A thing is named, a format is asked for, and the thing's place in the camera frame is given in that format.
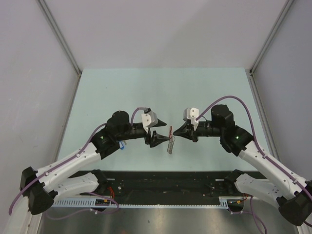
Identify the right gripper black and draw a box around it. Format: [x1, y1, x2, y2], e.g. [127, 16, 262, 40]
[173, 121, 223, 143]

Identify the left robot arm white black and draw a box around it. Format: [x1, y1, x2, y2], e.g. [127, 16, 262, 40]
[19, 108, 169, 215]

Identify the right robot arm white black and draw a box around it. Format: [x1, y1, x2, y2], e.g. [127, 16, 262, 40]
[173, 105, 312, 226]

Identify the blue tag key front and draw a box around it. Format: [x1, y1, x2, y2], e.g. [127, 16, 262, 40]
[119, 141, 126, 150]

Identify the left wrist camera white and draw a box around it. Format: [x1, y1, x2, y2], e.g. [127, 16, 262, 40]
[141, 108, 158, 133]

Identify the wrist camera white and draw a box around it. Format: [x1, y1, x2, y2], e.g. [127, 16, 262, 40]
[141, 108, 158, 133]
[183, 107, 199, 130]

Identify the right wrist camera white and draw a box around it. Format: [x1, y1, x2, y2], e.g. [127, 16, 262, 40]
[183, 107, 199, 130]

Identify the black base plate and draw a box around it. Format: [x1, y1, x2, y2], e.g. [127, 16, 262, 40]
[95, 171, 248, 204]

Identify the slotted cable duct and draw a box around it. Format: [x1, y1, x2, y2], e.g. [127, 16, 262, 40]
[52, 196, 229, 209]

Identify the right aluminium frame post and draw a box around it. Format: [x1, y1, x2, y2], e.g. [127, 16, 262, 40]
[249, 0, 295, 74]

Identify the aluminium frame post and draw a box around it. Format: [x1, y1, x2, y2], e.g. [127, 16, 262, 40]
[249, 0, 295, 74]
[36, 0, 82, 76]

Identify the left aluminium frame post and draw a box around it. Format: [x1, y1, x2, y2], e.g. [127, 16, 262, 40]
[36, 0, 82, 76]

